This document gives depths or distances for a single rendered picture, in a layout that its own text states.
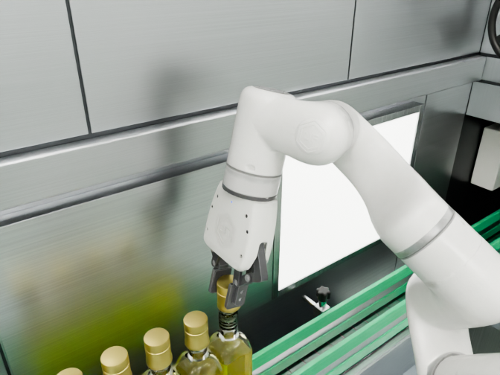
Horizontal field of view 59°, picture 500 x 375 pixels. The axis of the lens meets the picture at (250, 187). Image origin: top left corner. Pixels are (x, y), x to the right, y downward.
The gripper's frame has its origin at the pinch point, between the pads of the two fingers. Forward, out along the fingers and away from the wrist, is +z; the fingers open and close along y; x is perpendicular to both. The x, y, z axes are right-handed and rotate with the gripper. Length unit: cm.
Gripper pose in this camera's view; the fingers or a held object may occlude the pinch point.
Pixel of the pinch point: (228, 286)
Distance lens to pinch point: 66.1
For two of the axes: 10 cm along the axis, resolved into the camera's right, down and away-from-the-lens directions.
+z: -2.0, 9.3, 3.0
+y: 6.0, 3.6, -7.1
